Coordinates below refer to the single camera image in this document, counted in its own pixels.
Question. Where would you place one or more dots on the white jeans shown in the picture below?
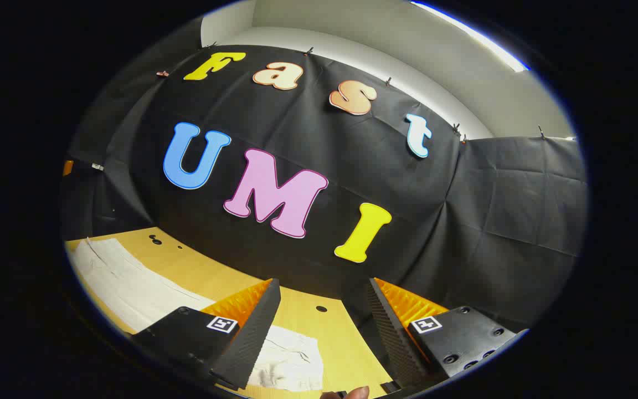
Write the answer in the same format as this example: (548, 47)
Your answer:
(125, 282)

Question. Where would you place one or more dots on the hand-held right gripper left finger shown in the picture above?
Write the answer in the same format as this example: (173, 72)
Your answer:
(258, 327)

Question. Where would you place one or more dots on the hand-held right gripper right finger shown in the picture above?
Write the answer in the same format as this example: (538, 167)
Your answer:
(388, 332)

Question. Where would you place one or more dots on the black backdrop cloth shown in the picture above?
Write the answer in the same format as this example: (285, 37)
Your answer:
(352, 166)

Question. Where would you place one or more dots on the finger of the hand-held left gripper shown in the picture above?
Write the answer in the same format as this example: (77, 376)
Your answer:
(67, 167)

